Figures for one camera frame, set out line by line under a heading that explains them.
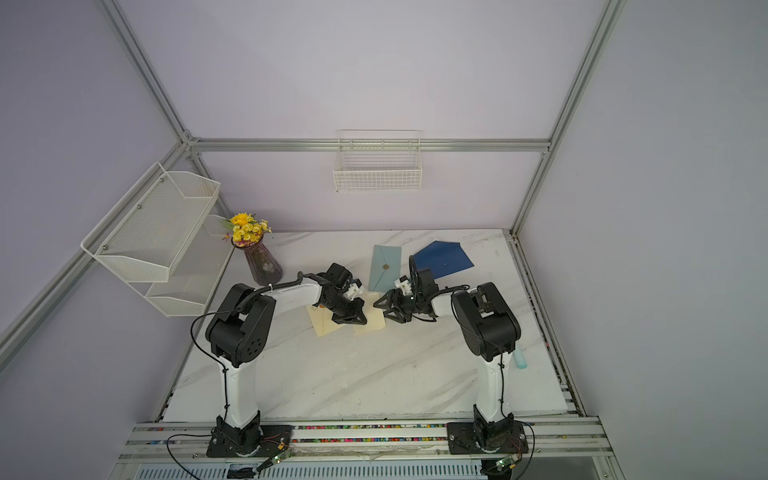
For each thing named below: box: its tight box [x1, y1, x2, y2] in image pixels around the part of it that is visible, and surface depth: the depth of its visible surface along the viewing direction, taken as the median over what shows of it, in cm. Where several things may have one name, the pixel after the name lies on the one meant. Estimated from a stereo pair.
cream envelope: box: [306, 305, 341, 337], surface depth 95 cm
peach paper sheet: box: [353, 292, 386, 335], surface depth 96 cm
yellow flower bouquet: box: [221, 212, 272, 247], surface depth 90 cm
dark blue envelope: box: [413, 240, 475, 279], surface depth 114 cm
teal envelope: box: [368, 245, 402, 293], surface depth 113 cm
